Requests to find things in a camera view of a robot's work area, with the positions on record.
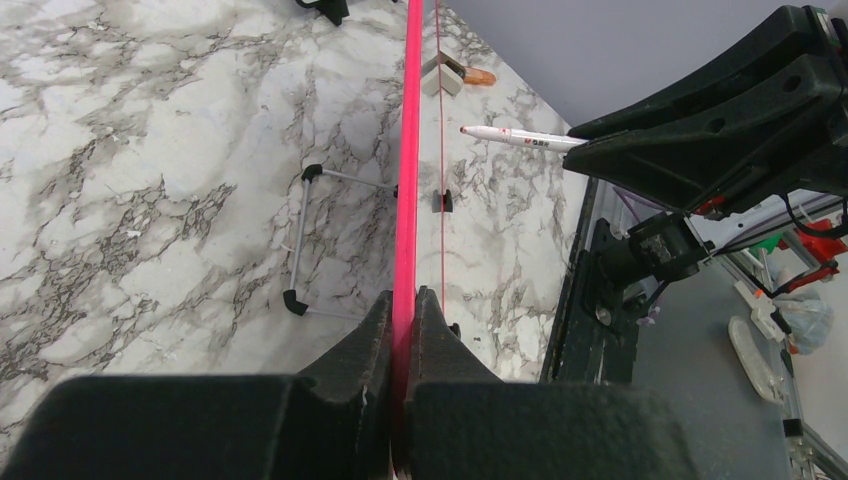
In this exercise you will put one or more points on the red framed whiteboard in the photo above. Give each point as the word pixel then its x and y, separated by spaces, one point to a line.
pixel 407 172

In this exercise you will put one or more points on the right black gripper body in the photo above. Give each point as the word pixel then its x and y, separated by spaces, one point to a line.
pixel 766 117

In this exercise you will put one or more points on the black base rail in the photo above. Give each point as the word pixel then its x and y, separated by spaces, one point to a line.
pixel 590 340

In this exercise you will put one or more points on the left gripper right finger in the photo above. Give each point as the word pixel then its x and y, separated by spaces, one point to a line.
pixel 463 422

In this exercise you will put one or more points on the red white marker pen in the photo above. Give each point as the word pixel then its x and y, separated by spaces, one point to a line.
pixel 522 138

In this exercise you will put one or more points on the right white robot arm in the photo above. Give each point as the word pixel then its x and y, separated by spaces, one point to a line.
pixel 729 238

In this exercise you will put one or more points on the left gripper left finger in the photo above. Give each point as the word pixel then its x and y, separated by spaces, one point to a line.
pixel 327 421

